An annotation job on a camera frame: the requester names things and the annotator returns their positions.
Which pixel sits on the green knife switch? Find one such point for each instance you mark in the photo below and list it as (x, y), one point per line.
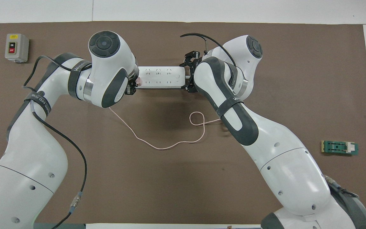
(338, 148)

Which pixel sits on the grey on-off switch box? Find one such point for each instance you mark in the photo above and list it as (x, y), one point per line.
(16, 47)

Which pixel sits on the pink charger plug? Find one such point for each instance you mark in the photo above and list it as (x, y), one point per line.
(139, 82)

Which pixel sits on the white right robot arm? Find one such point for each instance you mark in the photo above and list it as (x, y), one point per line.
(265, 143)

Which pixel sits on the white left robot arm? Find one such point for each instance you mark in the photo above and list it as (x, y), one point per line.
(37, 143)

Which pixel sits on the white power strip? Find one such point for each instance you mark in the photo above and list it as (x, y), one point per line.
(160, 77)

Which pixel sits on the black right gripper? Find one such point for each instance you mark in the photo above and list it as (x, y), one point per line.
(195, 61)

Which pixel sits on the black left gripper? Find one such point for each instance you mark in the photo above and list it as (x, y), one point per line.
(134, 81)

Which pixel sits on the brown table mat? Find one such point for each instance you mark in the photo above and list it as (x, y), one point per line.
(183, 184)

